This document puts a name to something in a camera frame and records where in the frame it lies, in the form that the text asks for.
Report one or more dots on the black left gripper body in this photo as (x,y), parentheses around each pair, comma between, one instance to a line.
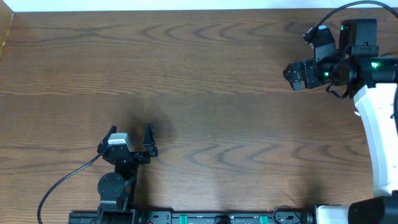
(130,156)

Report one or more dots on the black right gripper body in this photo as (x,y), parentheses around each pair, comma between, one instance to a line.
(308,73)

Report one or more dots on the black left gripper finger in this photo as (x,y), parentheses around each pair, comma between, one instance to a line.
(148,141)
(104,146)

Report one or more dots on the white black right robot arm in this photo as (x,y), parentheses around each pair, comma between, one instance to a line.
(371,81)

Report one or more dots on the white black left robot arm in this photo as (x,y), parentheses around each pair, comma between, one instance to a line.
(116,189)

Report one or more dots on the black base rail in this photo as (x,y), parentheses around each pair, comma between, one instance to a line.
(281,215)

